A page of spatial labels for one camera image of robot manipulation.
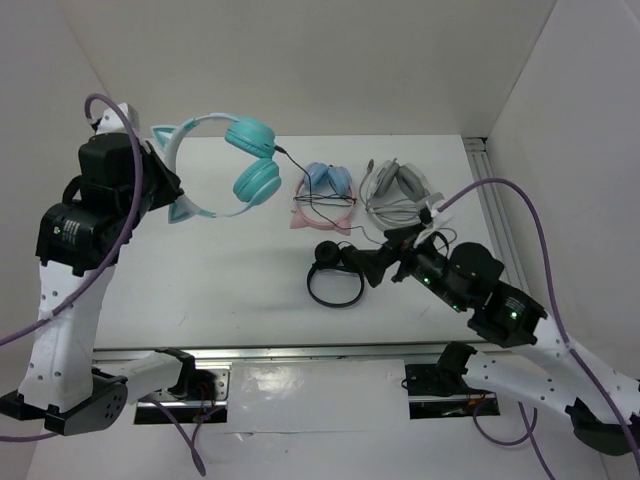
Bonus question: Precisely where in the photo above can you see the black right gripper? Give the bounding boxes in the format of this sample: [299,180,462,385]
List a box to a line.
[347,221,464,310]

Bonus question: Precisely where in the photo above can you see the black headphone audio cable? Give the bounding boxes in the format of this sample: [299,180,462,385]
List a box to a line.
[273,144,456,251]

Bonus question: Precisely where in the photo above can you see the teal cat-ear headphones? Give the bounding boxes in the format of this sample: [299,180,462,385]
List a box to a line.
[151,113,282,224]

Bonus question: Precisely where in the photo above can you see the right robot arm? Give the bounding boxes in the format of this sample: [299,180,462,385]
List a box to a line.
[343,227,639,456]

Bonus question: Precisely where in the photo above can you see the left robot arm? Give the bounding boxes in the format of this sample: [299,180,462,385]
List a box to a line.
[1,133,198,436]

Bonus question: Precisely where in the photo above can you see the small black headphones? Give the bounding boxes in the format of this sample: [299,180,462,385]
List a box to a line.
[306,240,365,309]

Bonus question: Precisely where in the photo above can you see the pink blue cat-ear headphones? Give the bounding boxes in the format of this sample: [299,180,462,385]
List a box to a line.
[289,162,356,236]

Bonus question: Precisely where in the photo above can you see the grey white headset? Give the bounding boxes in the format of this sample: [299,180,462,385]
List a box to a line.
[358,158,444,231]

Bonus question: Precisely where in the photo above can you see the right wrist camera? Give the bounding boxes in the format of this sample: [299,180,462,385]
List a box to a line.
[413,192,452,248]

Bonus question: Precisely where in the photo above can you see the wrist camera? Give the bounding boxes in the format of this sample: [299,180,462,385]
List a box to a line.
[87,102,140,136]
[413,192,452,248]

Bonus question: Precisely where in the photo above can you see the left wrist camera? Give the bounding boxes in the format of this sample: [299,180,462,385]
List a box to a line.
[87,102,140,136]

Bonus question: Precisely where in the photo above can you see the aluminium rail front edge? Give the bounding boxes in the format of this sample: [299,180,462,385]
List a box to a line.
[93,341,508,363]

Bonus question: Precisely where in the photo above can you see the aluminium rail right side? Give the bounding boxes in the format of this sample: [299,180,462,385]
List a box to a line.
[462,137,530,293]

